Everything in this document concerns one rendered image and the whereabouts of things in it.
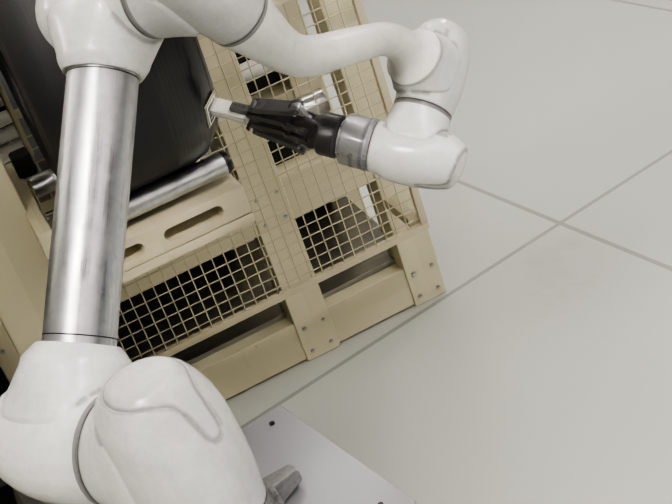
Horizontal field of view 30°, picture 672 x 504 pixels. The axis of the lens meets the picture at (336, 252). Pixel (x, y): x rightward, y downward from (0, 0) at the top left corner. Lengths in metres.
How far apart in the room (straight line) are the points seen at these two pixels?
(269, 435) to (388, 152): 0.52
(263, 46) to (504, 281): 1.75
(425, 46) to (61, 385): 0.83
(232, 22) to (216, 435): 0.55
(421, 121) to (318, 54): 0.28
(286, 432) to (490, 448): 1.11
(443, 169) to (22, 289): 0.83
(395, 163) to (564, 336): 1.18
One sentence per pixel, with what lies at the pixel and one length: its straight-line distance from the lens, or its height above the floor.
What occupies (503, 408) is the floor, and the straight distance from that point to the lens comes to 2.95.
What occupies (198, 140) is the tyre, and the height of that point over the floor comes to 1.00.
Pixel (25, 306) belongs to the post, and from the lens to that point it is 2.39.
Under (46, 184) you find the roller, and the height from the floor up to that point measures 0.90.
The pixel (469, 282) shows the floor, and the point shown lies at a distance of 3.42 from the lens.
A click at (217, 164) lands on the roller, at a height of 0.91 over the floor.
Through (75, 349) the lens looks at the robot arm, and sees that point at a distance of 1.65.
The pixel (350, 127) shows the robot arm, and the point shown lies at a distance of 2.07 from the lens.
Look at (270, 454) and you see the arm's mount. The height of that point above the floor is 0.76.
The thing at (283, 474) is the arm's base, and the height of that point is 0.81.
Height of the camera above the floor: 1.83
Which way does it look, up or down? 29 degrees down
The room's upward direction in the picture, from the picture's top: 19 degrees counter-clockwise
